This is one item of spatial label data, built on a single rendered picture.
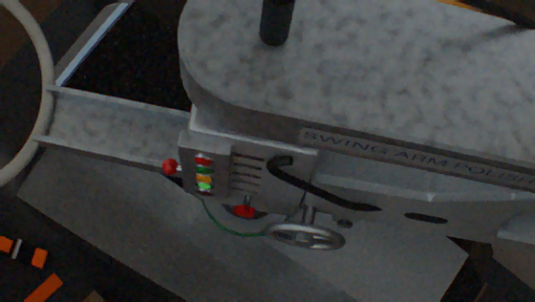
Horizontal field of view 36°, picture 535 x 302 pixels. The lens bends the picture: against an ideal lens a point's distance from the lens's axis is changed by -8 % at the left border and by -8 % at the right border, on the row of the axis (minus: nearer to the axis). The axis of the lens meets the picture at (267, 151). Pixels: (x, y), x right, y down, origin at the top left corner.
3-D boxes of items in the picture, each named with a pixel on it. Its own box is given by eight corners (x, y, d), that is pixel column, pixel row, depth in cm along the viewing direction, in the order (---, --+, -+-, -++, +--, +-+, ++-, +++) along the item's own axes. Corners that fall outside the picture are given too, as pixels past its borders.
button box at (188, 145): (229, 186, 157) (233, 139, 130) (226, 201, 156) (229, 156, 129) (186, 178, 157) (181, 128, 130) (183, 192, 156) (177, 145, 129)
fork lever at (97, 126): (374, 141, 179) (378, 135, 175) (358, 231, 174) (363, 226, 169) (53, 75, 177) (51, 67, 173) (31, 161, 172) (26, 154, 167)
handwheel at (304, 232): (347, 208, 168) (358, 189, 154) (337, 258, 165) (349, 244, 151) (270, 193, 168) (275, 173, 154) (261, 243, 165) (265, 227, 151)
